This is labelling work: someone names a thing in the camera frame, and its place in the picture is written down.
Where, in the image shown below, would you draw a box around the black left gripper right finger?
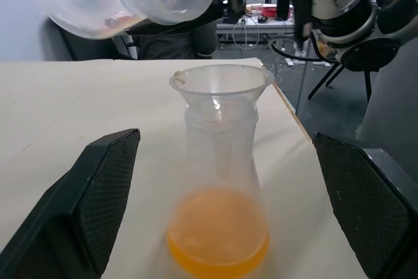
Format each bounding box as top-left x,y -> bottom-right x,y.
312,131 -> 418,279

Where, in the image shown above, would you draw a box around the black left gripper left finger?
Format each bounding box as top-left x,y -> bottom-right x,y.
0,127 -> 142,279

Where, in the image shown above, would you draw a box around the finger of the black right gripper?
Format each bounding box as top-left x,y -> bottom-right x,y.
125,6 -> 227,37

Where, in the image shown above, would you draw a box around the clear plastic funnel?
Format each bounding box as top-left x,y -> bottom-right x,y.
168,63 -> 276,179

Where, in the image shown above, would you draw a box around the clear plastic bottle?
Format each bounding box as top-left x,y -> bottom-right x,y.
165,101 -> 272,279

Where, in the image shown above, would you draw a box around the person in grey clothing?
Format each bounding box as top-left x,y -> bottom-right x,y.
136,19 -> 219,61

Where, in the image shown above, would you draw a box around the white background desk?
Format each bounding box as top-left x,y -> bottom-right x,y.
215,18 -> 297,45

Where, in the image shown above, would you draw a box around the dark grey office chair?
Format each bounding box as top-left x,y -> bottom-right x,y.
43,16 -> 138,61

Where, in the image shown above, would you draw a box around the silver robot torso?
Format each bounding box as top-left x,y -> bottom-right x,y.
355,59 -> 418,153

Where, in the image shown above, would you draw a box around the thin grey metal pole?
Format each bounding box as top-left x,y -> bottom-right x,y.
295,52 -> 310,117

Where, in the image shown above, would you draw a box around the black swivel chair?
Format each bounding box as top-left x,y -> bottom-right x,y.
307,37 -> 403,102

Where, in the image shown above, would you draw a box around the white hanging cables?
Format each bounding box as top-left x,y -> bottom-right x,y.
232,16 -> 263,48

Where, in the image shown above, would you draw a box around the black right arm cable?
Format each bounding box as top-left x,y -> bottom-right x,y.
268,0 -> 339,63

